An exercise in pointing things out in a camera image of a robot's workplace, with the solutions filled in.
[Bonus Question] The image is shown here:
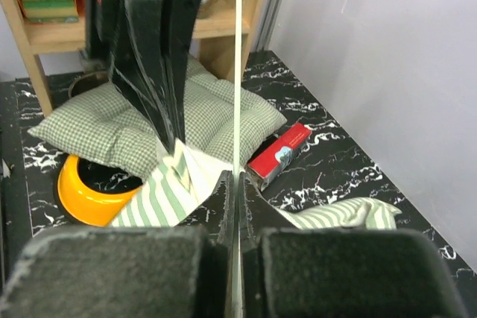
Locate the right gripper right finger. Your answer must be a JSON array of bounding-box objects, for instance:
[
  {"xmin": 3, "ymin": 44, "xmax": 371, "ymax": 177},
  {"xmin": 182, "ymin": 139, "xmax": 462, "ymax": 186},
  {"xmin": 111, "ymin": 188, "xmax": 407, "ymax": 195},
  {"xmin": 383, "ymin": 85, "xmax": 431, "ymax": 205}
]
[{"xmin": 238, "ymin": 174, "xmax": 468, "ymax": 317}]

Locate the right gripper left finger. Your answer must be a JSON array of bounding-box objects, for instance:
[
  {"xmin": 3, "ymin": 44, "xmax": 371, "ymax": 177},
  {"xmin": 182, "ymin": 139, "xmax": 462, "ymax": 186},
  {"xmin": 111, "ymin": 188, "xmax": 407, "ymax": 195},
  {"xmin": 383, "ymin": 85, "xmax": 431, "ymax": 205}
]
[{"xmin": 1, "ymin": 171, "xmax": 233, "ymax": 317}]

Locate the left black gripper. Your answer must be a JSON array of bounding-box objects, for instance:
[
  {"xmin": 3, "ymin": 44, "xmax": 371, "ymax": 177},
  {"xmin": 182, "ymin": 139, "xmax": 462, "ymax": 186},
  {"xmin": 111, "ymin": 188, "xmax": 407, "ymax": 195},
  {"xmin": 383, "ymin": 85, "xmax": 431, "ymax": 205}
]
[{"xmin": 84, "ymin": 0, "xmax": 201, "ymax": 153}]

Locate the striped green pet tent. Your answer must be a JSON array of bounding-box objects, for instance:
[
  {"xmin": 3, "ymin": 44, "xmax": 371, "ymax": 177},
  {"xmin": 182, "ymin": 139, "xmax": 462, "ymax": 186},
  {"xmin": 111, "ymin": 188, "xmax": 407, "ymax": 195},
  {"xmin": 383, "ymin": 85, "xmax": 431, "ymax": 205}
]
[{"xmin": 108, "ymin": 139, "xmax": 402, "ymax": 229}]

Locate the yellow pet bowl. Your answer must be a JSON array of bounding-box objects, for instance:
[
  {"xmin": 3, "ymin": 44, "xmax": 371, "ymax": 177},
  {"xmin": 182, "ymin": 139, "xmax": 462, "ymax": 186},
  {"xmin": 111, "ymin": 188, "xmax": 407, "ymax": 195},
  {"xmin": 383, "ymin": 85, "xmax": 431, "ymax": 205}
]
[{"xmin": 53, "ymin": 155, "xmax": 142, "ymax": 226}]

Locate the wooden shelf unit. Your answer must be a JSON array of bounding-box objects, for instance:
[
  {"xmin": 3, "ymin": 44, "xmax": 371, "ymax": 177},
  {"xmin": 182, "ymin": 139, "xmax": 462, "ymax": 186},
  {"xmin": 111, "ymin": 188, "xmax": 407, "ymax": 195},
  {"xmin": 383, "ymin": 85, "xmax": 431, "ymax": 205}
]
[{"xmin": 1, "ymin": 0, "xmax": 265, "ymax": 115}]

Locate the green checked cushion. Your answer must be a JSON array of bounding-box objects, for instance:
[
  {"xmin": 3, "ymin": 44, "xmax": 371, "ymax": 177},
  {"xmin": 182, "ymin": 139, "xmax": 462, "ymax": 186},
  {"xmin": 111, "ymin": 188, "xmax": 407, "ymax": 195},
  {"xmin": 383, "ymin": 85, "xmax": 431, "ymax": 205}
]
[{"xmin": 28, "ymin": 57, "xmax": 286, "ymax": 179}]

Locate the red toothpaste box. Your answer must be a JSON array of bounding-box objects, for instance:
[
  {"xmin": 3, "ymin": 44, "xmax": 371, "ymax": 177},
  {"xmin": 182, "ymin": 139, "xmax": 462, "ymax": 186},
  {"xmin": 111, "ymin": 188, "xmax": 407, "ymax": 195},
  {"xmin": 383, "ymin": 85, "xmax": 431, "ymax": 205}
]
[{"xmin": 246, "ymin": 122, "xmax": 312, "ymax": 191}]

